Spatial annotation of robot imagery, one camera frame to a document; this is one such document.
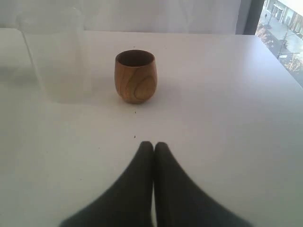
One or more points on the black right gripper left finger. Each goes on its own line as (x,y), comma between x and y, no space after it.
(128,202)

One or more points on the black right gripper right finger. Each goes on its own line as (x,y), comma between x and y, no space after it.
(180,202)

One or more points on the brown wooden cup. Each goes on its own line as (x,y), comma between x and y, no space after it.
(135,76)

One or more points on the translucent white plastic container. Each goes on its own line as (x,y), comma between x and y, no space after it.
(56,45)

